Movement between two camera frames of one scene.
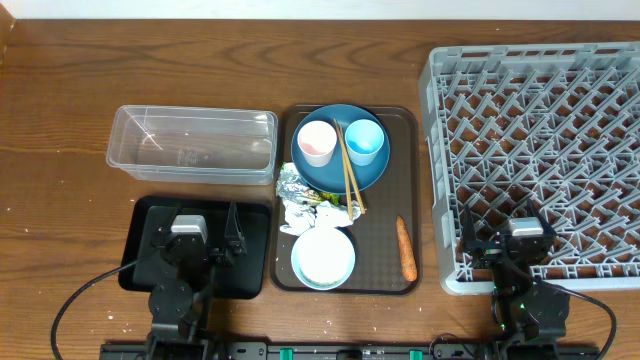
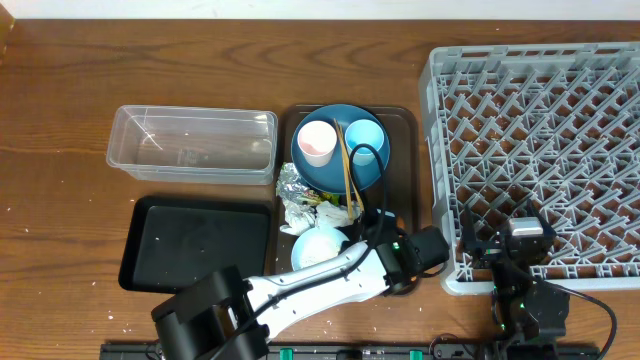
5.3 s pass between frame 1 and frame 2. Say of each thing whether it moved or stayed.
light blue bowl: stayed
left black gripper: moved
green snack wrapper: stayed
